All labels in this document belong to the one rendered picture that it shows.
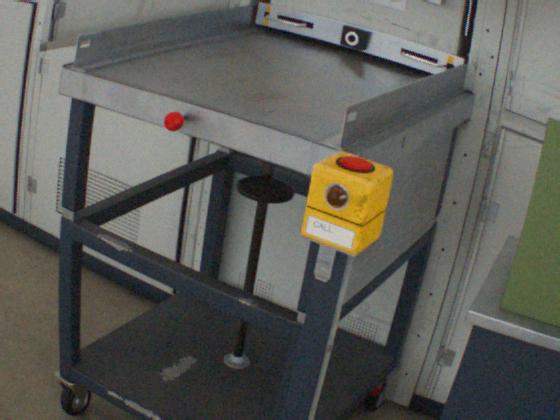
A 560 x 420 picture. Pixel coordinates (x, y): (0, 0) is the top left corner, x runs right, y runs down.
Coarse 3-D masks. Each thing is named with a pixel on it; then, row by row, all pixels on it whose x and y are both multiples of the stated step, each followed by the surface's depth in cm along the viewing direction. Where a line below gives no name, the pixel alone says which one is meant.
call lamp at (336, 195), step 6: (330, 186) 107; (336, 186) 107; (342, 186) 107; (324, 192) 108; (330, 192) 107; (336, 192) 106; (342, 192) 106; (348, 192) 107; (330, 198) 107; (336, 198) 106; (342, 198) 106; (348, 198) 107; (330, 204) 107; (336, 204) 107; (342, 204) 107
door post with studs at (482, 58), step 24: (480, 0) 180; (504, 0) 177; (480, 24) 182; (480, 48) 183; (480, 72) 185; (480, 96) 187; (480, 120) 189; (480, 144) 190; (456, 192) 197; (456, 216) 198; (456, 240) 200; (432, 288) 206; (432, 312) 208; (408, 384) 216
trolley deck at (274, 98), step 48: (192, 48) 181; (240, 48) 187; (288, 48) 194; (96, 96) 152; (144, 96) 147; (192, 96) 146; (240, 96) 150; (288, 96) 155; (336, 96) 161; (240, 144) 140; (288, 144) 136; (384, 144) 140
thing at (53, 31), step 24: (48, 0) 163; (72, 0) 172; (96, 0) 177; (120, 0) 183; (144, 0) 189; (168, 0) 195; (192, 0) 201; (216, 0) 207; (240, 0) 210; (48, 24) 166; (72, 24) 175; (96, 24) 180; (120, 24) 186; (48, 48) 169
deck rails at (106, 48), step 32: (96, 32) 156; (128, 32) 165; (160, 32) 175; (192, 32) 186; (224, 32) 199; (256, 32) 205; (96, 64) 158; (384, 96) 142; (416, 96) 158; (448, 96) 178; (352, 128) 134; (384, 128) 146
